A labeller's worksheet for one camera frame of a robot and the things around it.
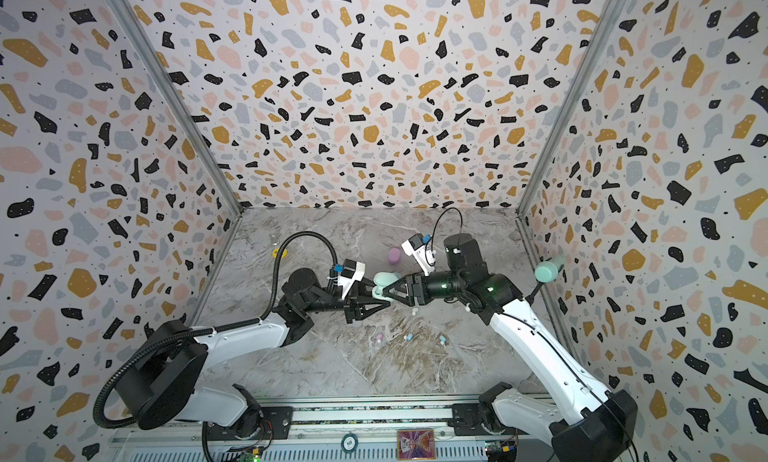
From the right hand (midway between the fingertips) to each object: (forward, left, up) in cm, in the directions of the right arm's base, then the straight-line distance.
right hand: (391, 287), depth 66 cm
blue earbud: (0, -5, -29) cm, 29 cm away
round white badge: (-26, +10, -29) cm, 40 cm away
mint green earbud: (+8, -6, -28) cm, 30 cm away
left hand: (0, 0, -4) cm, 4 cm away
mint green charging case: (+4, +3, -3) cm, 5 cm away
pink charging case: (+29, +1, -29) cm, 41 cm away
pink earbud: (0, +4, -29) cm, 29 cm away
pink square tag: (-26, -6, -27) cm, 38 cm away
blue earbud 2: (-1, -14, -29) cm, 32 cm away
